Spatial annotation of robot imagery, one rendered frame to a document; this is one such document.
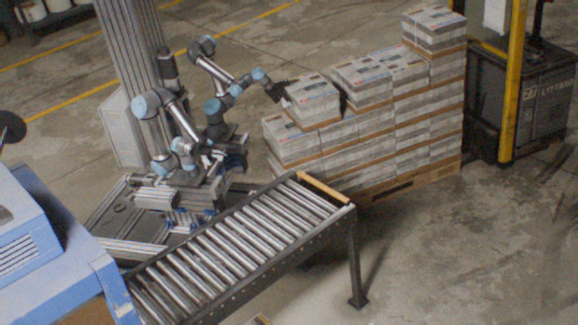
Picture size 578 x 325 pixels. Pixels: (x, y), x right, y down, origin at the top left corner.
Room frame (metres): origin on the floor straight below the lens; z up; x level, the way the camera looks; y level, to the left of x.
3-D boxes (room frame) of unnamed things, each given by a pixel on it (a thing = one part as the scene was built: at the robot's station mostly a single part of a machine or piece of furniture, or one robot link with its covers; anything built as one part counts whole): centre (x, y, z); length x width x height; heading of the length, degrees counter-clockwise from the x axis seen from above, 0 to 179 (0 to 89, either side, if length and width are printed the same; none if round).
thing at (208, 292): (2.14, 0.60, 0.77); 0.47 x 0.05 x 0.05; 35
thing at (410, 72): (3.65, -0.86, 0.95); 0.38 x 0.29 x 0.23; 17
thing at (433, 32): (3.73, -1.14, 0.65); 0.39 x 0.30 x 1.29; 17
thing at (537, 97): (3.97, -1.91, 0.40); 0.69 x 0.55 x 0.80; 17
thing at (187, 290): (2.10, 0.65, 0.77); 0.47 x 0.05 x 0.05; 35
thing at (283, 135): (3.52, -0.45, 0.42); 1.17 x 0.39 x 0.83; 107
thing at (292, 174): (2.50, 0.53, 0.74); 1.34 x 0.05 x 0.12; 125
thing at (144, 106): (2.91, 0.75, 1.19); 0.15 x 0.12 x 0.55; 132
